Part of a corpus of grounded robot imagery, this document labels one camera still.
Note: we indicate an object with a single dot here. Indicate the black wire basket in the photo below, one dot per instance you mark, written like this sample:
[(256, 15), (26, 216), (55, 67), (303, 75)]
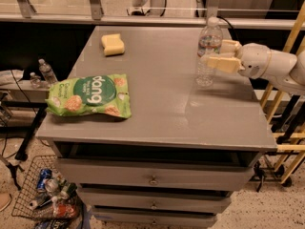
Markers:
[(30, 202)]

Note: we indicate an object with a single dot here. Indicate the blue soda can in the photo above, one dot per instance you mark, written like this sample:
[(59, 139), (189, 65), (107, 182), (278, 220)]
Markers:
[(44, 175)]

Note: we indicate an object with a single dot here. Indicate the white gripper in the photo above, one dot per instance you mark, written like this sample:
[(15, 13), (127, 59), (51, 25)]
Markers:
[(255, 61)]

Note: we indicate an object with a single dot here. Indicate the bottom grey drawer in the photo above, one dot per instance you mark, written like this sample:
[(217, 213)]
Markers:
[(154, 217)]

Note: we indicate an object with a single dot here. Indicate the grey drawer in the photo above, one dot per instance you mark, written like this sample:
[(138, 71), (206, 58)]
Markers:
[(153, 200), (148, 174), (154, 217)]

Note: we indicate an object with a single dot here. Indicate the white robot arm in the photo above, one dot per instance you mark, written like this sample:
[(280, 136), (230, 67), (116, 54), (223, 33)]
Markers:
[(284, 70)]

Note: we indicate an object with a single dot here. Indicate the green dang chips bag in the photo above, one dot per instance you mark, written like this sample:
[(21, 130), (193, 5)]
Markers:
[(101, 94)]

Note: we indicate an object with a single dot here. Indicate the clear plastic water bottle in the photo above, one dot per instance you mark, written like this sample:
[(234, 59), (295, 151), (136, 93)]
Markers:
[(209, 42)]

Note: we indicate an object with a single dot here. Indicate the middle grey drawer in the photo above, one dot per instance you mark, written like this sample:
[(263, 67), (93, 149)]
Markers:
[(153, 200)]

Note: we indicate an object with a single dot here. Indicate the grey drawer cabinet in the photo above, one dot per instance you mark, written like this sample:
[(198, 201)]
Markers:
[(172, 120)]

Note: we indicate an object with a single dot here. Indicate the top grey drawer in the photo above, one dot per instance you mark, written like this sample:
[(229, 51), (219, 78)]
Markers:
[(148, 174)]

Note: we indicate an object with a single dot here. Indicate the red label bottle in basket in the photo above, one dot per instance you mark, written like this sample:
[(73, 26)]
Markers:
[(59, 211)]

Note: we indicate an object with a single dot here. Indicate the small water bottle on desk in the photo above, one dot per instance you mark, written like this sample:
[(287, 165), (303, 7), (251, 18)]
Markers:
[(35, 80)]

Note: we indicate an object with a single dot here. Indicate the upright water bottle on desk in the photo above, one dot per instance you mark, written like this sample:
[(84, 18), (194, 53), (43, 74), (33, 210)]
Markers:
[(47, 71)]

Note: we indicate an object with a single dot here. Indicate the green can in basket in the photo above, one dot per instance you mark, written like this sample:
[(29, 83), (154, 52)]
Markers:
[(67, 190)]

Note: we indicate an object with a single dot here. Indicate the grey side desk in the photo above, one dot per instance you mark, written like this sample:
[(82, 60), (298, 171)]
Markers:
[(23, 95)]

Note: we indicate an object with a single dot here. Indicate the metal railing shelf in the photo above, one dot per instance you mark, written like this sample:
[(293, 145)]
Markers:
[(242, 14)]

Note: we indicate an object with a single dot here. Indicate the yellow sponge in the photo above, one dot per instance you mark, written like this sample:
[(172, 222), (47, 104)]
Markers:
[(112, 44)]

